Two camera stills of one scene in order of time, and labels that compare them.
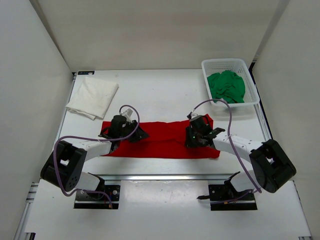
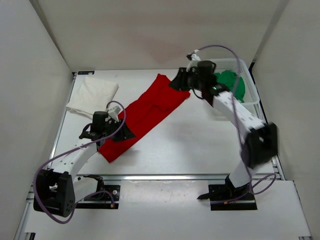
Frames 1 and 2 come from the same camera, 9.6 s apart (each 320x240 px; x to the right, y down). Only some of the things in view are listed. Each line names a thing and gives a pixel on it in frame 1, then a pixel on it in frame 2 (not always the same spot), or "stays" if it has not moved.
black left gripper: (139, 134) → (124, 133)
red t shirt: (166, 140) → (146, 113)
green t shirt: (227, 86) stays
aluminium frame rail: (167, 177) stays
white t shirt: (93, 98) stays
